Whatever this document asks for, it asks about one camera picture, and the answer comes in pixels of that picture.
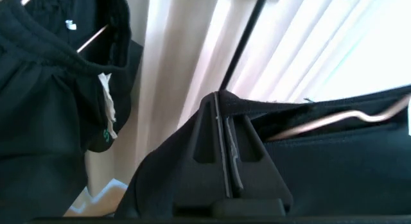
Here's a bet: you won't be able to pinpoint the black shorts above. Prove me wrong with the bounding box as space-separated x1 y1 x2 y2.
0 0 144 224

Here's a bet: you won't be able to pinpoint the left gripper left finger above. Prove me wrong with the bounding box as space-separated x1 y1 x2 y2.
173 91 231 217

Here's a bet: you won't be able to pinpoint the pink clothes hanger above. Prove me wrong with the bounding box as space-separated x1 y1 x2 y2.
265 93 411 142
20 0 110 54

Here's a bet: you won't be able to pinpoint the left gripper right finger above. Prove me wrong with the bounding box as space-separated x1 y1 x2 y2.
223 114 294 217

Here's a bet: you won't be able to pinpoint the black clothes rack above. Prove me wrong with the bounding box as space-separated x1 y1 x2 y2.
218 0 354 91

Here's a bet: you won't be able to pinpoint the black garment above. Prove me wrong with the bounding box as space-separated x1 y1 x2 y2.
114 84 411 219

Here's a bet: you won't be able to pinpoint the beige curtain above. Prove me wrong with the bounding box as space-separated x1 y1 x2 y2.
64 0 411 217

